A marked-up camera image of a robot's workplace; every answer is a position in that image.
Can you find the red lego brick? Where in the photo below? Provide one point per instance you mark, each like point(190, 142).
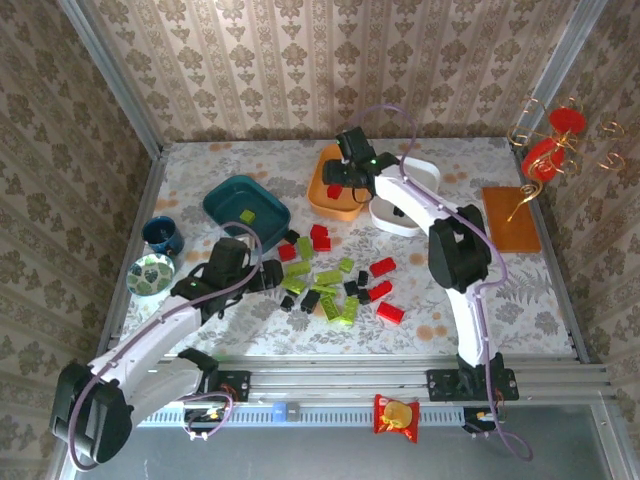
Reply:
point(286, 252)
point(321, 243)
point(382, 266)
point(318, 231)
point(334, 191)
point(390, 312)
point(380, 290)

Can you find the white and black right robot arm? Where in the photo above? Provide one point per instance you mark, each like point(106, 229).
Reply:
point(415, 205)

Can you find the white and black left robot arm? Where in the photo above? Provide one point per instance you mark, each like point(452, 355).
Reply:
point(150, 330)

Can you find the orange plastic container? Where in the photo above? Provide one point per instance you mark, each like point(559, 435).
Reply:
point(320, 200)

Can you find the white plastic container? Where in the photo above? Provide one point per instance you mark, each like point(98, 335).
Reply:
point(425, 172)

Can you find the leaf pattern bowl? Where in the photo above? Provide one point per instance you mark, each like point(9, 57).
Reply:
point(150, 275)

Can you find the teal plastic container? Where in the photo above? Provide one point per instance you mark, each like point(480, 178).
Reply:
point(225, 205)

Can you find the dark blue mug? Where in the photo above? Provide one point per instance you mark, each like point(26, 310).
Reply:
point(162, 235)

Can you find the orange wooden board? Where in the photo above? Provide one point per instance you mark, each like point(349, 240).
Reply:
point(512, 220)

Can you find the floral patterned tablecloth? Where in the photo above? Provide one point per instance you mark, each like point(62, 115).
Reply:
point(450, 310)

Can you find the red candle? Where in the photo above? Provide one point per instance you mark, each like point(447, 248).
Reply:
point(566, 121)
point(542, 160)

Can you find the red snack packet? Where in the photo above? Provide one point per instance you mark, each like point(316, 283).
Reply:
point(396, 417)

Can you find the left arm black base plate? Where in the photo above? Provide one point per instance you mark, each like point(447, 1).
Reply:
point(237, 385)

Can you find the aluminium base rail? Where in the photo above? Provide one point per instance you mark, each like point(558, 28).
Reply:
point(340, 380)

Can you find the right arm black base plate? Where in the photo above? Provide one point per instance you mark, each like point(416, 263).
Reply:
point(440, 385)

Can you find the aluminium frame post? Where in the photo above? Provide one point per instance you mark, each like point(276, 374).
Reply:
point(113, 75)
point(558, 70)

